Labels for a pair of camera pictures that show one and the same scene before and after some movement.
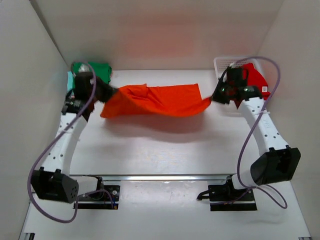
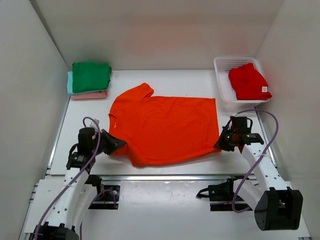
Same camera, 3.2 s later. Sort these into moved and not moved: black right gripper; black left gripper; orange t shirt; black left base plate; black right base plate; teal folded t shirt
Moved: black left gripper; black right gripper; orange t shirt
Not moved: black right base plate; teal folded t shirt; black left base plate
